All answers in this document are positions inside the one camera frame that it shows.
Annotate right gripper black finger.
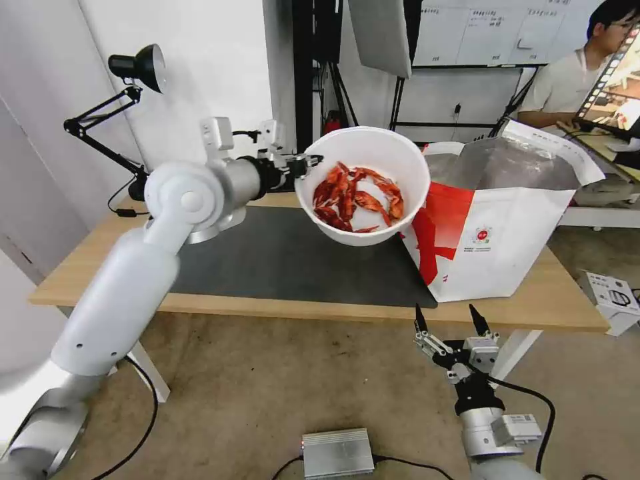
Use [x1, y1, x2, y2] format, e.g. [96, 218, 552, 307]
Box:
[413, 303, 452, 372]
[467, 303, 501, 347]

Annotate white plastic bowl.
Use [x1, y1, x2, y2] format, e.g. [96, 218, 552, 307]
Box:
[293, 126, 432, 247]

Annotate white red takeout bag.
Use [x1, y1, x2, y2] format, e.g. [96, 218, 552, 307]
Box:
[403, 119, 606, 303]

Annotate black light stand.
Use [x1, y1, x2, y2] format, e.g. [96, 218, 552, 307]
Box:
[311, 59, 361, 132]

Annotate black table mat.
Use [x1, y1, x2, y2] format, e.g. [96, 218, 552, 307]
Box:
[167, 205, 439, 308]

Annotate wooden table white legs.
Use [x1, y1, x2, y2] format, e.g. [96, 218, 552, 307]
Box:
[27, 191, 612, 404]

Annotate white printed cardboard box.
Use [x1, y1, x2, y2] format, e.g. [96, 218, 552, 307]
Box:
[581, 269, 640, 337]

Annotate grey softbox light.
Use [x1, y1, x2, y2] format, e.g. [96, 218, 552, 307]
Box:
[347, 0, 414, 80]

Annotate silver power supply box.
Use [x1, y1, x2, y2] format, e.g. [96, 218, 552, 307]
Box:
[301, 427, 377, 479]

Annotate black desk lamp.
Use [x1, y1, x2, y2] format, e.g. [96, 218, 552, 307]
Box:
[63, 43, 167, 202]

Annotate white whiteboard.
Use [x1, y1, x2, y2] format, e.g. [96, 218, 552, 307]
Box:
[411, 0, 609, 69]

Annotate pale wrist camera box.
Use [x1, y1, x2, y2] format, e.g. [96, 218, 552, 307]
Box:
[463, 337, 500, 374]
[259, 119, 287, 160]

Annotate black power supply cable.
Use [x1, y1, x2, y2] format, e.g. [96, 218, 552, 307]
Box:
[269, 453, 474, 480]

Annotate white frame side table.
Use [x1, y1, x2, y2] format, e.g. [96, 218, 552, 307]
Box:
[555, 129, 640, 232]

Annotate black floor cable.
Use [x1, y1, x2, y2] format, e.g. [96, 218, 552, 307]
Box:
[45, 355, 160, 480]

